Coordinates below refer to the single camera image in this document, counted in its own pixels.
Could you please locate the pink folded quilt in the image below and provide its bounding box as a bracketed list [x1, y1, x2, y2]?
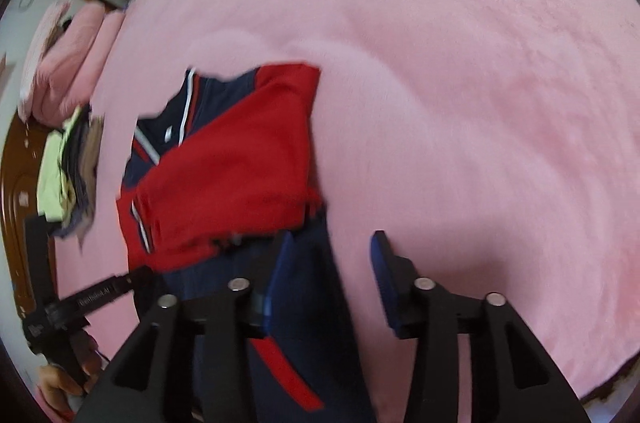
[18, 0, 127, 125]

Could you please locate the person's left hand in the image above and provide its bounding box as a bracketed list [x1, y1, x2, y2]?
[37, 330, 102, 410]

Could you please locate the brown wooden headboard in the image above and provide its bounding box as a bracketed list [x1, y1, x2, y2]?
[0, 117, 62, 320]

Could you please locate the light green folded garment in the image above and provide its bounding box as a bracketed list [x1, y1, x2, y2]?
[38, 107, 83, 222]

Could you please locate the pink fleece blanket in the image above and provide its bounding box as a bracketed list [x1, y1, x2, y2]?
[52, 0, 640, 423]

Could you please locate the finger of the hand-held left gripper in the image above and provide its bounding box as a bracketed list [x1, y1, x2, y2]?
[127, 266, 162, 292]

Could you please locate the dark folded clothes stack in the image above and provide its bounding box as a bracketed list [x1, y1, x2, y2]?
[52, 104, 105, 240]

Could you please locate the red and navy jacket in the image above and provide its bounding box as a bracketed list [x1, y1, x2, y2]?
[116, 62, 377, 423]

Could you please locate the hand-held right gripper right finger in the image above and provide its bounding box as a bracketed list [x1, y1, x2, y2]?
[369, 230, 594, 423]

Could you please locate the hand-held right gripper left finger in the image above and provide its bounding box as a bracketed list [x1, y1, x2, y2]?
[75, 230, 301, 423]

